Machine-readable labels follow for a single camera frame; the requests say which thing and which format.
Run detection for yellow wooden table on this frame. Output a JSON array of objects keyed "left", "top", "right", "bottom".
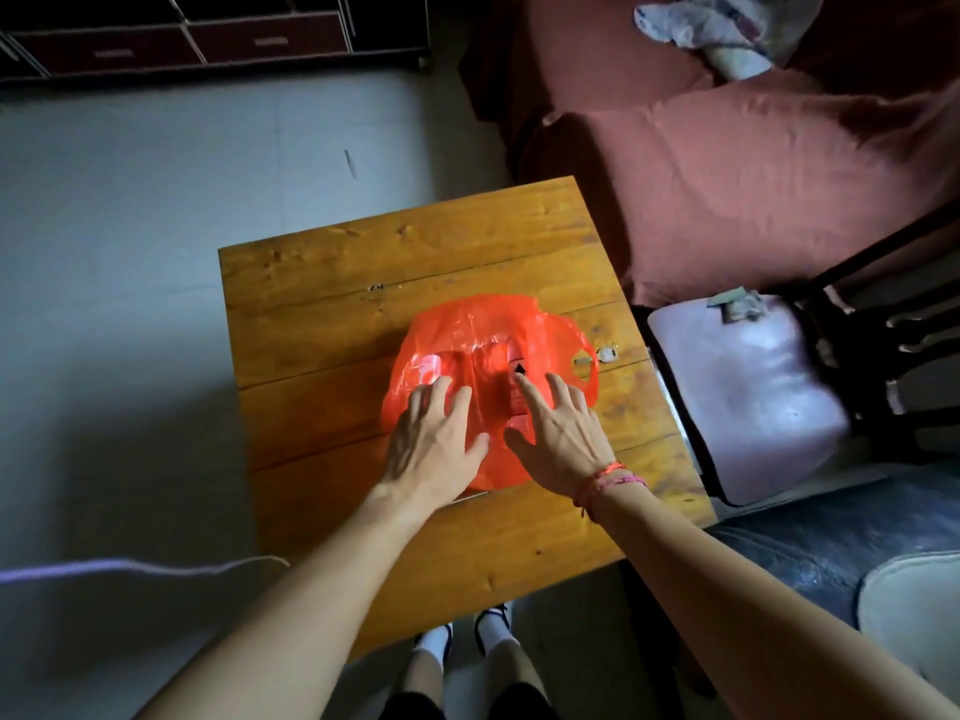
[{"left": 218, "top": 175, "right": 718, "bottom": 661}]

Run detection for person's left hand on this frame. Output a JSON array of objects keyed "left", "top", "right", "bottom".
[{"left": 374, "top": 375, "right": 491, "bottom": 512}]

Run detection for person's left leg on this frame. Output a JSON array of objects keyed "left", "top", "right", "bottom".
[{"left": 382, "top": 621, "right": 455, "bottom": 720}]

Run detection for person's left forearm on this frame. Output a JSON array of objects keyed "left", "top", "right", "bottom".
[{"left": 134, "top": 483, "right": 436, "bottom": 720}]

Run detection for person's right leg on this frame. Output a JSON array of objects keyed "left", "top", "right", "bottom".
[{"left": 473, "top": 603, "right": 560, "bottom": 720}]

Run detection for person's right hand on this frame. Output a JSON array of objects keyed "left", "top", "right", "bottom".
[{"left": 503, "top": 372, "right": 620, "bottom": 500}]

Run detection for person's leg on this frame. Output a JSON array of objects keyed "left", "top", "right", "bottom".
[
  {"left": 382, "top": 621, "right": 455, "bottom": 720},
  {"left": 473, "top": 603, "right": 560, "bottom": 720}
]

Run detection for orange plastic bag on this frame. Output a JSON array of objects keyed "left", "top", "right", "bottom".
[{"left": 380, "top": 293, "right": 601, "bottom": 492}]

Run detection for crumpled paper scrap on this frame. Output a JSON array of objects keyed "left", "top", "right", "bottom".
[{"left": 707, "top": 286, "right": 770, "bottom": 325}]

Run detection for black and white massage chair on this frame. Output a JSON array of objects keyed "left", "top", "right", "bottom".
[{"left": 704, "top": 464, "right": 960, "bottom": 706}]

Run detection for person's right forearm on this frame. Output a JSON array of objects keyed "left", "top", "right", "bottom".
[{"left": 592, "top": 483, "right": 960, "bottom": 720}]

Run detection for white crumpled clothes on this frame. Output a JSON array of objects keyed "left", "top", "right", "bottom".
[{"left": 633, "top": 0, "right": 826, "bottom": 82}]

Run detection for red string bracelet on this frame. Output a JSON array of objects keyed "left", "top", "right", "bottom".
[{"left": 573, "top": 462, "right": 648, "bottom": 522}]

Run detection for black television stand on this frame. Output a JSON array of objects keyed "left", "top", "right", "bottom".
[{"left": 0, "top": 0, "right": 433, "bottom": 85}]

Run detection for dark wooden chair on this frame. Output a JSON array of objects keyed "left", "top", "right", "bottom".
[{"left": 646, "top": 209, "right": 960, "bottom": 511}]

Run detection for sofa with red cover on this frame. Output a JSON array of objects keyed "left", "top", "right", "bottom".
[{"left": 458, "top": 0, "right": 960, "bottom": 308}]

